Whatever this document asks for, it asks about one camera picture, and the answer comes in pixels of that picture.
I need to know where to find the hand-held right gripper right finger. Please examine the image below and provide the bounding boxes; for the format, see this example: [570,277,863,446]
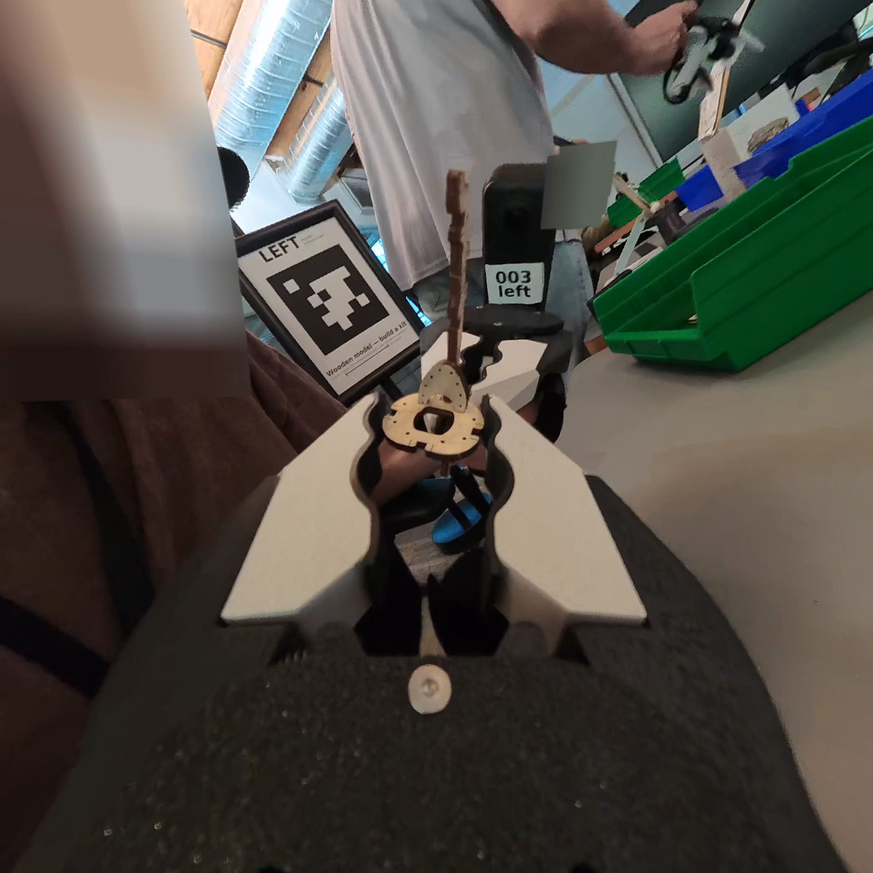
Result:
[477,396,647,630]

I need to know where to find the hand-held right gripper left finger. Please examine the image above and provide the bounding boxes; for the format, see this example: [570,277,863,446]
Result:
[220,392,383,630]

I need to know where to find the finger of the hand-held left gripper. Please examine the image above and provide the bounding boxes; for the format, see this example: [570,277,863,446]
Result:
[419,341,457,386]
[464,336,548,411]

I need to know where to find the round wooden model disc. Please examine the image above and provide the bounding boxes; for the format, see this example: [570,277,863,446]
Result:
[382,361,487,458]

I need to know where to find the long wooden model strip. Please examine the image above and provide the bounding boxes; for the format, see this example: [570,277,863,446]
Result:
[436,171,473,482]

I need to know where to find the person's left hand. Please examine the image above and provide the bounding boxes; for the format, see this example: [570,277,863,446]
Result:
[378,447,478,507]

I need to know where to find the person's brown sweater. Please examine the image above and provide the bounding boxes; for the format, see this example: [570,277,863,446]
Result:
[0,327,350,873]

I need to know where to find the framed marker sign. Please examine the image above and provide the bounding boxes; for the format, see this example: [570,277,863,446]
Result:
[235,201,425,408]

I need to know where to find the green plastic bin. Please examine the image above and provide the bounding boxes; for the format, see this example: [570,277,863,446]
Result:
[592,119,873,374]

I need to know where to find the blue plastic bin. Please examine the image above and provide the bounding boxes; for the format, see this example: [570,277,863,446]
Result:
[675,68,873,214]

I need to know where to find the dark monitor screen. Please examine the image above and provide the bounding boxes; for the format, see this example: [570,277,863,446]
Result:
[607,0,873,165]

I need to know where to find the pale wooden model frame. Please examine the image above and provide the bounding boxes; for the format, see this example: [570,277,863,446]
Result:
[610,174,684,278]

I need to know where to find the black strap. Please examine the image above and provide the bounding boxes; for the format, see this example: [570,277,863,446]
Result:
[0,592,112,701]

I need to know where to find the large black duct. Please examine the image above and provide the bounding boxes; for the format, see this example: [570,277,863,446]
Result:
[217,145,248,207]

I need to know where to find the large silver ventilation duct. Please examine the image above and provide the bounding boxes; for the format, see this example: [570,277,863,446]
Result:
[206,0,335,171]

